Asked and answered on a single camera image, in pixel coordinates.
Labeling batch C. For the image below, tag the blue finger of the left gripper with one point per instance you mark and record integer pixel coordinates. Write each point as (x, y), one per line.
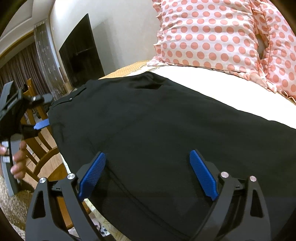
(32, 131)
(38, 100)

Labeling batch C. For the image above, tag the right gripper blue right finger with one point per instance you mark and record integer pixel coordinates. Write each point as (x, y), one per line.
(238, 211)

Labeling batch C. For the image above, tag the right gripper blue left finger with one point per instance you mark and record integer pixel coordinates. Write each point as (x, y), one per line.
(44, 218)

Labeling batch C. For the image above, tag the black pants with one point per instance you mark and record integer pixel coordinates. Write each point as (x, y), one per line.
(173, 150)

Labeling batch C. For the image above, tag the person left hand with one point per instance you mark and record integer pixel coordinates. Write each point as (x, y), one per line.
(18, 170)

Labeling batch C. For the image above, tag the brown curtain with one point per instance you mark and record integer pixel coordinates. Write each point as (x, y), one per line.
(37, 62)

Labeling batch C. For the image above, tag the wooden chair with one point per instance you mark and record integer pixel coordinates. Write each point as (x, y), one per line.
(43, 160)

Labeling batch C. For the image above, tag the rear polka dot pillow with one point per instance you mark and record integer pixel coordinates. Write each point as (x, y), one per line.
(278, 57)

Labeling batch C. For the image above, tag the polka dot pillow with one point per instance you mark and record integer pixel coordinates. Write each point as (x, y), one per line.
(212, 34)
(278, 57)

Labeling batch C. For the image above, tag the front polka dot pillow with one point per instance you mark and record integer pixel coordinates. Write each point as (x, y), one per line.
(212, 34)

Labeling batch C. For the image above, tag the black wall television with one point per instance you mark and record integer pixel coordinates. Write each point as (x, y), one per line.
(79, 55)

